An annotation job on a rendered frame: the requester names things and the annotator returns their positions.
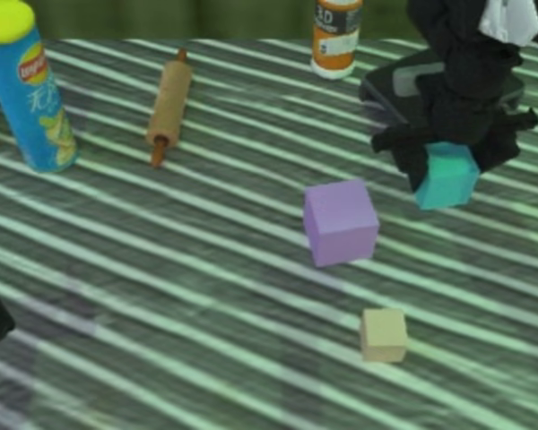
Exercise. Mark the teal cube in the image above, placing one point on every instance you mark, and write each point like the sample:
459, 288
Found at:
448, 179

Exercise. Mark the purple cube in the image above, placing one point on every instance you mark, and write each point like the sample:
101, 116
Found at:
341, 224

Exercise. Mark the small beige cube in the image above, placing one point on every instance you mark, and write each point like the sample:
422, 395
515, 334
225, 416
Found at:
384, 335

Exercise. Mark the orange white bottle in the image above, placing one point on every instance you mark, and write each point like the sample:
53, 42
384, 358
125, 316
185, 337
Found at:
336, 36

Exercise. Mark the green striped tablecloth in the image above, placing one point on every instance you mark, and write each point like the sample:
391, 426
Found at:
206, 269

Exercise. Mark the wooden rolling pin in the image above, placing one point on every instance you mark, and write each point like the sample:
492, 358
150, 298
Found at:
169, 107

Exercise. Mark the blue chip can yellow lid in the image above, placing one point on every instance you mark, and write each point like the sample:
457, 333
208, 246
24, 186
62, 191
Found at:
27, 89

